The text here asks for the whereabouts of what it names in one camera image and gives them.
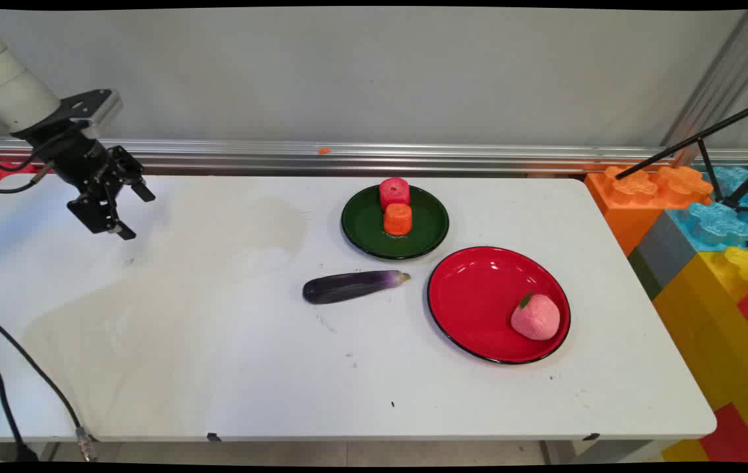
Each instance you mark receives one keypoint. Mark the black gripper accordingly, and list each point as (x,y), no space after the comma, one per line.
(75,157)

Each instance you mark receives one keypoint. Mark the orange cylinder block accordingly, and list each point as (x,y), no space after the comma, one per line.
(397,220)

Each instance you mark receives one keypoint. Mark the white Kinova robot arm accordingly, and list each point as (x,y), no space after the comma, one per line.
(6,85)

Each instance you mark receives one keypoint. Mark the purple toy eggplant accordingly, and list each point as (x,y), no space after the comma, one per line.
(348,287)

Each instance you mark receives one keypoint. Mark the dark green round plate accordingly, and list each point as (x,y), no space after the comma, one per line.
(364,226)

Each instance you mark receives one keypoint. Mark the red cylinder block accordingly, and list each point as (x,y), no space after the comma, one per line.
(394,192)

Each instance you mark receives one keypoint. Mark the red round plate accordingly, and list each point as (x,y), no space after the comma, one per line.
(472,302)

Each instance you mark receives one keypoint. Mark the pink toy peach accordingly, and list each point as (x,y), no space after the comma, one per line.
(536,318)

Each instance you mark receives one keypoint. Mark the orange giant building block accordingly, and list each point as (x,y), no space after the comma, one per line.
(630,207)

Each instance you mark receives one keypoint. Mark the gray giant building block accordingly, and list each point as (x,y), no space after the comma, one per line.
(663,249)

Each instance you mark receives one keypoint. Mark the black tripod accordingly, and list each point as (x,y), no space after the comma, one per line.
(709,135)

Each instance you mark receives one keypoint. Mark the blue giant building block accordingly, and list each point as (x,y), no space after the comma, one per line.
(716,223)

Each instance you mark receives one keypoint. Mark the yellow giant building block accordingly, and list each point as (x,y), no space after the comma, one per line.
(722,315)

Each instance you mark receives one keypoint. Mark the aluminium rail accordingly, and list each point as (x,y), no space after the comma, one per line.
(413,157)

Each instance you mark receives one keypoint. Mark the gray table leg frame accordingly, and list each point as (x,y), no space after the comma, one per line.
(604,451)

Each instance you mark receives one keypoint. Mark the aluminium frame post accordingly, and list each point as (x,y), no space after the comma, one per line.
(722,79)

